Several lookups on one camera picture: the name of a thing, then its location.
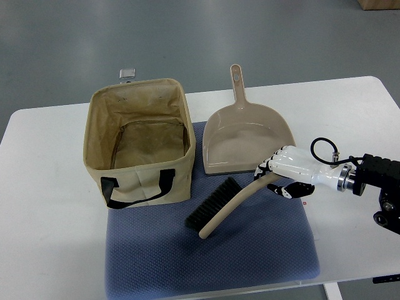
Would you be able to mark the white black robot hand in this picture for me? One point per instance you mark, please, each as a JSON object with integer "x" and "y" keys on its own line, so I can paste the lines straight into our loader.
{"x": 306, "y": 172}

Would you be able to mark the pink hand broom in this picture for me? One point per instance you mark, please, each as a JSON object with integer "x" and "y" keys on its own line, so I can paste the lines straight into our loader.
{"x": 222, "y": 202}

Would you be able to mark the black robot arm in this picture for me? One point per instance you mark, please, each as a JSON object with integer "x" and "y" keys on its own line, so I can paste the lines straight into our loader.
{"x": 355, "y": 173}

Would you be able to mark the yellow fabric bag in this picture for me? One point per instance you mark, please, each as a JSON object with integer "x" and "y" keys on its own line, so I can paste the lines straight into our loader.
{"x": 139, "y": 143}

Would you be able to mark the pink dustpan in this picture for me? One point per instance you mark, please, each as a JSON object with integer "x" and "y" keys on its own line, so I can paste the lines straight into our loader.
{"x": 238, "y": 137}

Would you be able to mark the blue textured mat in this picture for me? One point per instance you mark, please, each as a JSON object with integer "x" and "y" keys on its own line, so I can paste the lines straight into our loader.
{"x": 151, "y": 254}

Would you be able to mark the white table leg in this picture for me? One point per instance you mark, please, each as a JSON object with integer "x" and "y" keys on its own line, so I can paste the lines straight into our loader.
{"x": 332, "y": 291}

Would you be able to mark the black table control panel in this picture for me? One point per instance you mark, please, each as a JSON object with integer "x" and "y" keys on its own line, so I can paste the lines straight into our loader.
{"x": 386, "y": 279}

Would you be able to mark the cardboard box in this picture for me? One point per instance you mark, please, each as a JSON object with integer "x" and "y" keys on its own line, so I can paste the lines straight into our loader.
{"x": 370, "y": 5}

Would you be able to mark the small metal floor plate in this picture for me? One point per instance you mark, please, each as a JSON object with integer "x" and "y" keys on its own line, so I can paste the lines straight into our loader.
{"x": 127, "y": 73}

